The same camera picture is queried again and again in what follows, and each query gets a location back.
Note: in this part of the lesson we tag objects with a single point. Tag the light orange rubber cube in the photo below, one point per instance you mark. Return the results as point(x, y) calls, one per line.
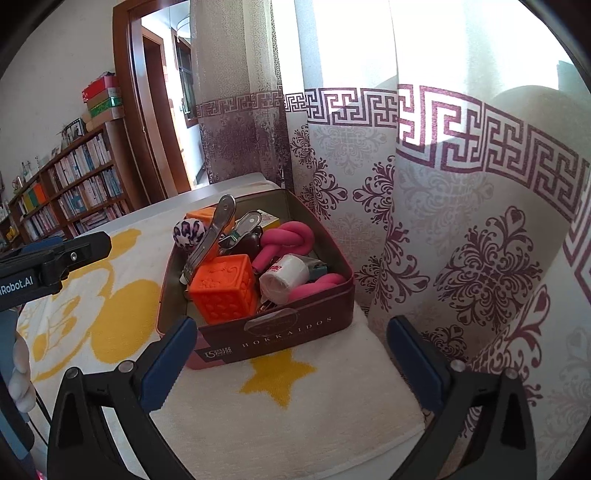
point(201, 216)

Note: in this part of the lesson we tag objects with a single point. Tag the white patterned curtain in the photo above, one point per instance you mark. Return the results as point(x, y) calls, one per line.
point(461, 207)

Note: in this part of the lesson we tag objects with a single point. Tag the person's left hand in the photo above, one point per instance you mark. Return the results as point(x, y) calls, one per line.
point(21, 383)

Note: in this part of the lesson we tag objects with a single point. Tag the red gift box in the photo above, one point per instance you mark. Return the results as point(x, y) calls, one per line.
point(99, 87)

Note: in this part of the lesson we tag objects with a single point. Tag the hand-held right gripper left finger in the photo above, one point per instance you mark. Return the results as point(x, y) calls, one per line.
point(168, 355)

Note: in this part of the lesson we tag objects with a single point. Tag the rows of books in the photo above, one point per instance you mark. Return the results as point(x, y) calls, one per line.
point(83, 184)

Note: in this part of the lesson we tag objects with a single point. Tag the brown cardboard box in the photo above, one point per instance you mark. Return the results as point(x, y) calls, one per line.
point(106, 122)

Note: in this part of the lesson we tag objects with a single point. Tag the green gift box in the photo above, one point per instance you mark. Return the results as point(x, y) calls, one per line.
point(106, 107)

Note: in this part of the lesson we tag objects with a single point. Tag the silver nail clipper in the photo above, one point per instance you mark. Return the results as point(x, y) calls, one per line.
point(249, 219)

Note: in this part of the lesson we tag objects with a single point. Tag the white bandage roll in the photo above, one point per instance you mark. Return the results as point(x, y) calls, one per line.
point(281, 279)

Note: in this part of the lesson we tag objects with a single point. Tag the framed photo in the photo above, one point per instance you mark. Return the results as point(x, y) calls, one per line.
point(74, 129)

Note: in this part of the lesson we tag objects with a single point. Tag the teal binder clip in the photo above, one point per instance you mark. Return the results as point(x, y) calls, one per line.
point(318, 272)

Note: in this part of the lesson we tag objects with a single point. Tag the purple sheer patterned curtain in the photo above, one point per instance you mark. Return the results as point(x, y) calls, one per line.
point(231, 138)

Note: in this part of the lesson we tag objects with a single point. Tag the pink foam hair curler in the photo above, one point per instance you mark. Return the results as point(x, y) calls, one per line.
point(288, 237)
point(318, 286)

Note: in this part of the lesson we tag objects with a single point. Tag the leopard print scrunchie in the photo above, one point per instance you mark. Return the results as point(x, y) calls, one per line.
point(189, 233)

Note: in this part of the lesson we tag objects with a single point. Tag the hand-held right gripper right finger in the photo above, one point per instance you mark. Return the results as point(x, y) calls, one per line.
point(415, 360)

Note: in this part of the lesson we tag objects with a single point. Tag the red rectangular tin box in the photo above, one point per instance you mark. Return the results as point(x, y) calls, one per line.
point(277, 332)

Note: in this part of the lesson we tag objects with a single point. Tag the wooden bookshelf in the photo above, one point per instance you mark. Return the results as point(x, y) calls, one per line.
point(124, 175)

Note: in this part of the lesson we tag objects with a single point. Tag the pale green ointment box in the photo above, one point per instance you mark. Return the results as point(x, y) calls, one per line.
point(270, 220)

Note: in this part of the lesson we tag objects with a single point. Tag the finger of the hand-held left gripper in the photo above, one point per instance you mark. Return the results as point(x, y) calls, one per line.
point(41, 244)
point(87, 247)

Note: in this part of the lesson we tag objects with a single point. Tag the dark orange rubber cube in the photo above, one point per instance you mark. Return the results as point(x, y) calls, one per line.
point(221, 290)

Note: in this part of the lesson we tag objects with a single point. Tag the yellow white printed towel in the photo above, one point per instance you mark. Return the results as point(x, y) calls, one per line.
point(277, 415)

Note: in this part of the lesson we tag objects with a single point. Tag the wooden door frame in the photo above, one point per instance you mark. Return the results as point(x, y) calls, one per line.
point(134, 92)

